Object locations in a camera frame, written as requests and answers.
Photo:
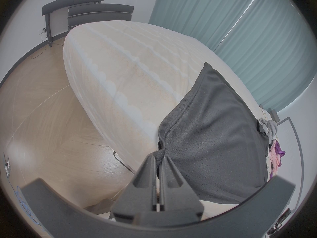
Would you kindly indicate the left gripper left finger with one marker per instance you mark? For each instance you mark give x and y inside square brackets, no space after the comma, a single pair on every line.
[128,202]

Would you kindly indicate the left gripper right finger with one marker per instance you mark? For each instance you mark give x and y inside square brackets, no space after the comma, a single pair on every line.
[183,199]

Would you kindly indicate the black T-shirt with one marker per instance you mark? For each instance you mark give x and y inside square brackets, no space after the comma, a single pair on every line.
[213,132]

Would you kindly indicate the bed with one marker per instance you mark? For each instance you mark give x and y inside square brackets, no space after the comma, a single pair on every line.
[123,66]

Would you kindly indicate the pink garment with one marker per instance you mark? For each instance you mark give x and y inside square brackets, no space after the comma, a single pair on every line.
[273,155]

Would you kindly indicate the purple garment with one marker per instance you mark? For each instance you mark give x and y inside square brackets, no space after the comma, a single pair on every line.
[279,150]

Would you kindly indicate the grey garment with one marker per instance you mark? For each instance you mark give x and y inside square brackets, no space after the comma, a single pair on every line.
[271,128]

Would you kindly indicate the white printed pillow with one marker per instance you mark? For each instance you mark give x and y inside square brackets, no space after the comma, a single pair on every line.
[266,114]

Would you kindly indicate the grey bedside table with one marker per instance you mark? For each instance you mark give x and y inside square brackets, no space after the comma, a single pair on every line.
[275,115]

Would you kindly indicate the blue-green curtain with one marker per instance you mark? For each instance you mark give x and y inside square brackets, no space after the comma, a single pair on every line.
[198,13]
[272,46]

